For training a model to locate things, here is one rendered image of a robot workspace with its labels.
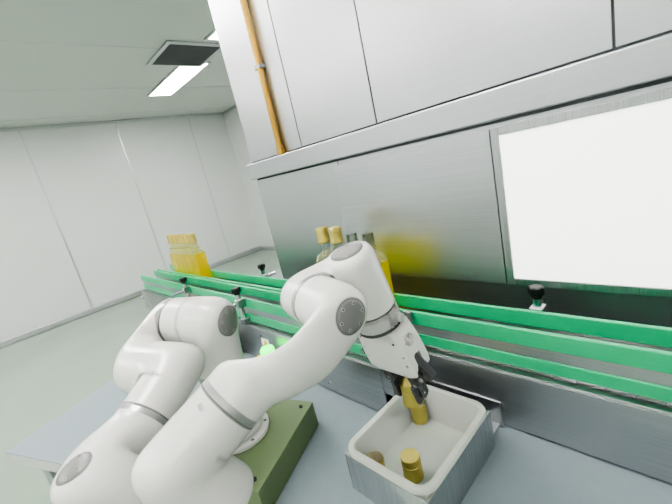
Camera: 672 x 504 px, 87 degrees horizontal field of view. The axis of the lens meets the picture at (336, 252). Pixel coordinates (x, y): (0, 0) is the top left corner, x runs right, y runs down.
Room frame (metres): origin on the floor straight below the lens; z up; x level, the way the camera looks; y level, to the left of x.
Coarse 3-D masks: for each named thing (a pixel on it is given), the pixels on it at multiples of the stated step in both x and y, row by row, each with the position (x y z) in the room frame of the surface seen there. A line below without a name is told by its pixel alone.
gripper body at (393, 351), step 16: (368, 336) 0.50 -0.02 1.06; (384, 336) 0.49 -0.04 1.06; (400, 336) 0.49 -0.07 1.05; (416, 336) 0.50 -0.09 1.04; (368, 352) 0.55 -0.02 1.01; (384, 352) 0.51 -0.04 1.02; (400, 352) 0.49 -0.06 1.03; (384, 368) 0.54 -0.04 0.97; (400, 368) 0.50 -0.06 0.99; (416, 368) 0.49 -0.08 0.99
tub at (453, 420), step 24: (384, 408) 0.61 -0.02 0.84; (432, 408) 0.64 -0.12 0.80; (456, 408) 0.60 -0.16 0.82; (480, 408) 0.55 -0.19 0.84; (360, 432) 0.56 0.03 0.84; (384, 432) 0.59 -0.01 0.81; (408, 432) 0.62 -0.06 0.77; (432, 432) 0.60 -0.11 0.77; (456, 432) 0.59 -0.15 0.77; (360, 456) 0.51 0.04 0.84; (384, 456) 0.57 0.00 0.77; (432, 456) 0.55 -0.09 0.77; (456, 456) 0.47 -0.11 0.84; (408, 480) 0.44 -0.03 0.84; (432, 480) 0.43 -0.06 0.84
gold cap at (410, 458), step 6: (408, 450) 0.53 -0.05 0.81; (414, 450) 0.52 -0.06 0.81; (402, 456) 0.52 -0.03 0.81; (408, 456) 0.51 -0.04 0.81; (414, 456) 0.51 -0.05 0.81; (402, 462) 0.51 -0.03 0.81; (408, 462) 0.50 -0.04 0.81; (414, 462) 0.50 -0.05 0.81; (420, 462) 0.51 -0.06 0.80; (408, 468) 0.50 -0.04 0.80; (414, 468) 0.50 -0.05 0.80; (420, 468) 0.50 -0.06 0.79; (408, 474) 0.50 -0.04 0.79; (414, 474) 0.50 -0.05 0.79; (420, 474) 0.50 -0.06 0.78; (414, 480) 0.50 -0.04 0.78; (420, 480) 0.50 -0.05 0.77
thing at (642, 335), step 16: (224, 272) 1.59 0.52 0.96; (400, 304) 0.86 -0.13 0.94; (416, 304) 0.83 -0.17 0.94; (432, 304) 0.79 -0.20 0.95; (448, 304) 0.76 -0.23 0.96; (464, 304) 0.73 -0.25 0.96; (480, 304) 0.71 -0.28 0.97; (480, 320) 0.71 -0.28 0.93; (496, 320) 0.68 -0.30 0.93; (512, 320) 0.66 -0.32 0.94; (528, 320) 0.63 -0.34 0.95; (544, 320) 0.61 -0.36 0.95; (560, 320) 0.59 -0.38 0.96; (576, 320) 0.57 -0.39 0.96; (592, 320) 0.56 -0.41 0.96; (608, 320) 0.54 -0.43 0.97; (576, 336) 0.58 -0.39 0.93; (592, 336) 0.56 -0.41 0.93; (608, 336) 0.54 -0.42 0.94; (624, 336) 0.52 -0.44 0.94; (640, 336) 0.51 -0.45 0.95; (656, 336) 0.49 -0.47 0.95
